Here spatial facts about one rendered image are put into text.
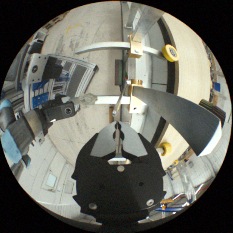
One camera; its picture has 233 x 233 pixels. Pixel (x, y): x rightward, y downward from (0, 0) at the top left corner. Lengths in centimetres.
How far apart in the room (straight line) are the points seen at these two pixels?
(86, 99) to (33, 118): 21
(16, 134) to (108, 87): 112
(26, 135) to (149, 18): 40
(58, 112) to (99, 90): 98
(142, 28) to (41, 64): 40
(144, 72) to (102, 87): 76
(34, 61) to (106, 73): 100
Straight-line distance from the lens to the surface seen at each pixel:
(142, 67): 56
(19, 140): 21
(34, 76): 40
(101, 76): 115
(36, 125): 22
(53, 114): 23
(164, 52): 35
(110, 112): 113
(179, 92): 36
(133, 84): 26
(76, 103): 31
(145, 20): 26
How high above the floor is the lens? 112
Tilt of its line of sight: 63 degrees down
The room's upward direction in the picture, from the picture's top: 179 degrees clockwise
